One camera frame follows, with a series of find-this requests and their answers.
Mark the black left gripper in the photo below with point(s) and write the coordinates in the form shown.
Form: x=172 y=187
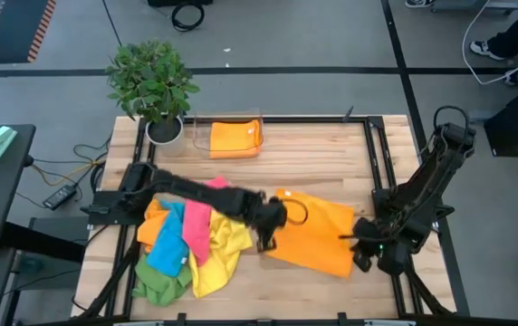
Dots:
x=270 y=219

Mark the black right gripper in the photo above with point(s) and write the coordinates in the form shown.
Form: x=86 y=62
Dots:
x=367 y=237

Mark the orange microfiber towel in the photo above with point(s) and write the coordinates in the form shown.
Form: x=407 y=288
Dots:
x=234 y=140
x=150 y=226
x=318 y=235

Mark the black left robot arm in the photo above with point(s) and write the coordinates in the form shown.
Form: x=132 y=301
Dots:
x=195 y=192

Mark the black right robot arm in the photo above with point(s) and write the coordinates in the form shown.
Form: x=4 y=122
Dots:
x=426 y=181

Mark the yellow microfiber towel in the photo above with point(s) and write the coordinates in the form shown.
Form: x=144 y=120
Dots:
x=223 y=253

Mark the pink microfiber towel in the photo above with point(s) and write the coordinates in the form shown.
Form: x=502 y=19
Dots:
x=198 y=231

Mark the blue microfiber towel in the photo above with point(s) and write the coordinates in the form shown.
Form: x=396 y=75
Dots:
x=168 y=249

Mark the green microfiber towel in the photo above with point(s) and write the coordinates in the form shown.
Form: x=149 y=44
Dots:
x=159 y=287

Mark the clear plastic bin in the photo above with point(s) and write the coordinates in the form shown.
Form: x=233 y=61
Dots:
x=200 y=131

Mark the white plant pot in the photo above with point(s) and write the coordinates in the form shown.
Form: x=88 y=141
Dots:
x=164 y=133

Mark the green leafy plant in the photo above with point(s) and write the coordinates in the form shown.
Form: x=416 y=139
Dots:
x=150 y=81

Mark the black power adapter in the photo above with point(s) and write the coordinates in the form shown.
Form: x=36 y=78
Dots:
x=60 y=197

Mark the grey metal table foot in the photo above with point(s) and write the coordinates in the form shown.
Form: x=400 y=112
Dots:
x=476 y=6

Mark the black orange-striped floor mat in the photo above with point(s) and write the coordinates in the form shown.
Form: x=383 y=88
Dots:
x=14 y=31

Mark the black aluminium table frame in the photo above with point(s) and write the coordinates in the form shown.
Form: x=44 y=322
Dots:
x=309 y=120

